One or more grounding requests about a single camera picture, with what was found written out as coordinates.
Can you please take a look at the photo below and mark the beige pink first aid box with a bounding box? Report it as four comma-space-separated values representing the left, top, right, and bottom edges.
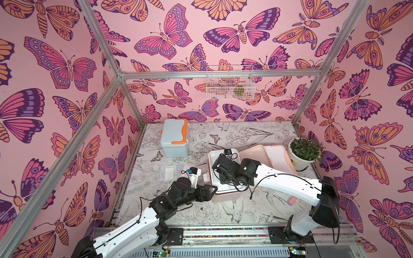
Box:
207, 145, 273, 203

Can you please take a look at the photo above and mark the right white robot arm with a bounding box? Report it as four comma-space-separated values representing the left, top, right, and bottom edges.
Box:
209, 154, 341, 242

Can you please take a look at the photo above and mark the white wire wall basket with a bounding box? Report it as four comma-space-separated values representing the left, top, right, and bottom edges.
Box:
205, 70, 256, 101

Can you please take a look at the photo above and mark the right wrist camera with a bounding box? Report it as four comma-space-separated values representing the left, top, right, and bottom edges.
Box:
224, 149, 232, 156

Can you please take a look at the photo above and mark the white pink medicine chest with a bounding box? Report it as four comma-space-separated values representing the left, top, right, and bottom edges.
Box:
264, 145, 297, 175

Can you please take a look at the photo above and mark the green toy in basket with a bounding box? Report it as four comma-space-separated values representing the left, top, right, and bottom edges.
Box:
233, 86, 245, 99

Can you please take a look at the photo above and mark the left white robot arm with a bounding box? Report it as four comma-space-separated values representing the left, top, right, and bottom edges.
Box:
72, 177, 218, 258

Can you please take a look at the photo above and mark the blue orange first aid box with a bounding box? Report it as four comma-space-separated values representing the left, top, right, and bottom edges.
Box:
160, 118, 189, 158

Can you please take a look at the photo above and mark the potted green plant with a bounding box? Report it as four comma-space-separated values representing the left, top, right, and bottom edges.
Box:
287, 138, 322, 172

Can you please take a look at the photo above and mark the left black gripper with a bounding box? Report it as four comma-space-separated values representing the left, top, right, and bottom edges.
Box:
175, 184, 217, 209

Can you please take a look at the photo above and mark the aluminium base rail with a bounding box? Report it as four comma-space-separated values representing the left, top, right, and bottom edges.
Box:
132, 223, 368, 258

